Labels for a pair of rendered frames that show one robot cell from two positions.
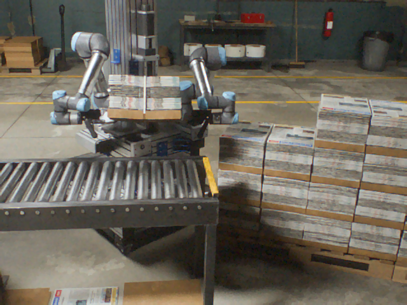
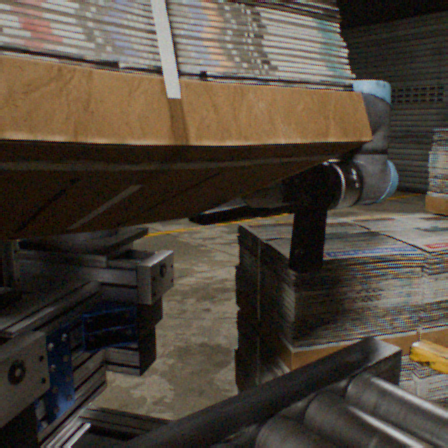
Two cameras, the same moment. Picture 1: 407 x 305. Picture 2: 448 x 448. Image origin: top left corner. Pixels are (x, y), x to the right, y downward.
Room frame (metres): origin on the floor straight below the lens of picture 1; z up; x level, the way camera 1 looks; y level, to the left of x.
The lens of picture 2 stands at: (1.93, 0.46, 1.06)
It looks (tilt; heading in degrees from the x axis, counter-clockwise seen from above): 11 degrees down; 329
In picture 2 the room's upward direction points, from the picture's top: straight up
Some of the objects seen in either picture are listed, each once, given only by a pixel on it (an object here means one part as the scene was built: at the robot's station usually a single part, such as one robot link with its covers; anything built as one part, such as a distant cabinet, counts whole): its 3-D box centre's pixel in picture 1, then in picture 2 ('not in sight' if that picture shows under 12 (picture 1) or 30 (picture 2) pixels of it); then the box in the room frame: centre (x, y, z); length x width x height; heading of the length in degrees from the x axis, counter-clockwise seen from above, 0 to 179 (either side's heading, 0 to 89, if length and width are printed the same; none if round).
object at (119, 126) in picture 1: (124, 120); not in sight; (2.70, 0.55, 0.87); 0.15 x 0.15 x 0.10
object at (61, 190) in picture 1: (64, 183); not in sight; (1.95, 0.71, 0.77); 0.47 x 0.05 x 0.05; 7
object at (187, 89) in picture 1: (184, 91); not in sight; (3.04, 0.18, 0.98); 0.13 x 0.12 x 0.14; 106
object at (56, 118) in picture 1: (61, 117); not in sight; (2.34, 0.83, 0.99); 0.11 x 0.08 x 0.09; 97
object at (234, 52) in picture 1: (225, 40); not in sight; (8.75, -0.27, 0.55); 1.80 x 0.70 x 1.09; 97
